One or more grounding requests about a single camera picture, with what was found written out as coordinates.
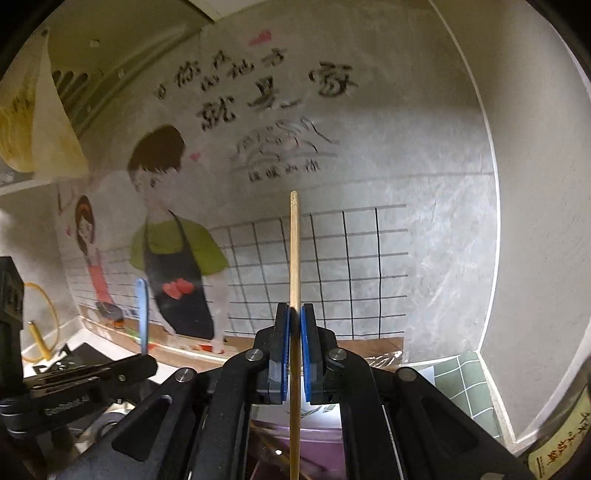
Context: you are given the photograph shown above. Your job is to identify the green checkered table mat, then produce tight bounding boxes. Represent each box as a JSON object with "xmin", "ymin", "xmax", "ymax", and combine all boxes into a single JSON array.
[{"xmin": 415, "ymin": 351, "xmax": 503, "ymax": 442}]

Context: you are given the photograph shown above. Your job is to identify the purple plastic utensil holder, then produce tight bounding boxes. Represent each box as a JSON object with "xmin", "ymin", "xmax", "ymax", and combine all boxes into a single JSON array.
[{"xmin": 245, "ymin": 420, "xmax": 348, "ymax": 479}]

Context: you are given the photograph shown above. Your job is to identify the wooden chopstick in holder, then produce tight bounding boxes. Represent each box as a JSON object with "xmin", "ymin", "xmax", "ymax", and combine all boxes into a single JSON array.
[{"xmin": 246, "ymin": 422, "xmax": 290, "ymax": 480}]

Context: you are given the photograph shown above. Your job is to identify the dark soy sauce bottle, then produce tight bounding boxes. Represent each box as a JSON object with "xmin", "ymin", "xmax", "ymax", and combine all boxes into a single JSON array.
[{"xmin": 528, "ymin": 406, "xmax": 590, "ymax": 479}]

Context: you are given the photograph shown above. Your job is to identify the wooden chopstick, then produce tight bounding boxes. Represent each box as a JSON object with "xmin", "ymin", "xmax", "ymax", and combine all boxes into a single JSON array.
[
  {"xmin": 246, "ymin": 422, "xmax": 290, "ymax": 480},
  {"xmin": 290, "ymin": 190, "xmax": 301, "ymax": 480}
]

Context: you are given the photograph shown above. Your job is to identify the blue plastic rice spoon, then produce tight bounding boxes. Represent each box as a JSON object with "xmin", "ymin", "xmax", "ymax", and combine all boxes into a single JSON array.
[{"xmin": 135, "ymin": 278, "xmax": 149, "ymax": 355}]

